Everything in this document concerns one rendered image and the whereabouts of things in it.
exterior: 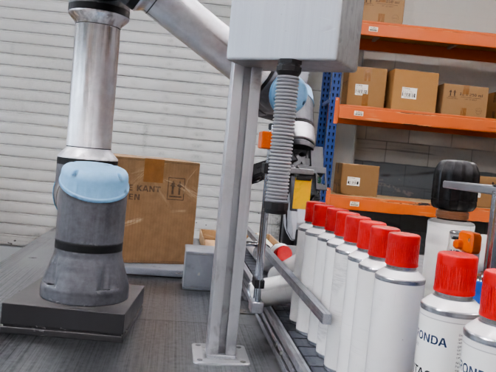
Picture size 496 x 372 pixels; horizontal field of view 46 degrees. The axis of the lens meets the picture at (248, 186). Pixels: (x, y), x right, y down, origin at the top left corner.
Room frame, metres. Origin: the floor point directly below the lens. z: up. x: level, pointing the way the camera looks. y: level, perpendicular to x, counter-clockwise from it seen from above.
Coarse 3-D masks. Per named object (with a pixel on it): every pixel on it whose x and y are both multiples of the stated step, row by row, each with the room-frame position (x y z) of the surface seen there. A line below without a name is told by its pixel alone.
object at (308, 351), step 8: (248, 256) 1.55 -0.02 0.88; (248, 264) 1.43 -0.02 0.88; (264, 272) 1.35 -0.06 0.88; (280, 304) 1.07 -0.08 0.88; (288, 304) 1.07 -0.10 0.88; (280, 312) 1.01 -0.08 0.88; (288, 312) 1.02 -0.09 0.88; (280, 320) 0.97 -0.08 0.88; (288, 320) 0.96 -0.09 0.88; (288, 328) 0.92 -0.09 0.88; (296, 336) 0.88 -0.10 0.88; (304, 336) 0.89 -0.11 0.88; (296, 344) 0.84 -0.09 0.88; (304, 344) 0.85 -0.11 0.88; (304, 352) 0.81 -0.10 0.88; (312, 352) 0.81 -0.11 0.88; (312, 360) 0.78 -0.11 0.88; (320, 360) 0.78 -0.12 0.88; (312, 368) 0.75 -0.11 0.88; (320, 368) 0.75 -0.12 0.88
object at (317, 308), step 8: (248, 232) 1.46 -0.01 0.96; (256, 240) 1.31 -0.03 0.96; (272, 256) 1.11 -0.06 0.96; (272, 264) 1.09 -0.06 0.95; (280, 264) 1.03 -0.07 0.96; (280, 272) 1.00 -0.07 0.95; (288, 272) 0.96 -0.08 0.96; (288, 280) 0.94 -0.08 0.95; (296, 280) 0.90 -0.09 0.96; (296, 288) 0.88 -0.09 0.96; (304, 288) 0.85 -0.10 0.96; (304, 296) 0.82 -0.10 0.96; (312, 296) 0.81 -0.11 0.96; (312, 304) 0.77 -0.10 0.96; (320, 304) 0.76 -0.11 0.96; (312, 312) 0.77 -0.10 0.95; (320, 312) 0.73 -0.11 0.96; (328, 312) 0.73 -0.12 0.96; (320, 320) 0.73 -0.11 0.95; (328, 320) 0.72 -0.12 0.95
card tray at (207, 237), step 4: (200, 232) 2.04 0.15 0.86; (204, 232) 2.09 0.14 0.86; (208, 232) 2.09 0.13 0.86; (212, 232) 2.09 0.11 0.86; (200, 236) 2.02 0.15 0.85; (204, 236) 2.09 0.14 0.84; (208, 236) 2.09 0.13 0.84; (212, 236) 2.09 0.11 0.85; (248, 236) 2.11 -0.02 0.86; (268, 236) 2.12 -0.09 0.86; (272, 236) 2.06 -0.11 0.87; (200, 240) 2.00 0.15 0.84; (204, 240) 2.06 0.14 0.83; (208, 240) 2.07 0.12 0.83; (212, 240) 2.08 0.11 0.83; (268, 240) 2.12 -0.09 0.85; (272, 240) 2.04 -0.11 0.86; (276, 240) 1.98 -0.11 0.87; (200, 244) 1.97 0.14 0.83; (204, 244) 1.79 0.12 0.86; (208, 244) 1.97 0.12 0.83; (212, 244) 1.98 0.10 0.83; (272, 244) 2.03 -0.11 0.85
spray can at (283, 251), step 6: (276, 246) 1.21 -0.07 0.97; (282, 246) 1.17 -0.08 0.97; (288, 246) 1.22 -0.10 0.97; (276, 252) 1.17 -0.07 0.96; (282, 252) 1.17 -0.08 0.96; (288, 252) 1.17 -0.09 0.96; (264, 258) 1.27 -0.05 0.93; (282, 258) 1.17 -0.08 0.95; (264, 264) 1.29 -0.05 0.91; (270, 264) 1.23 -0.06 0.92; (264, 270) 1.35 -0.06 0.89
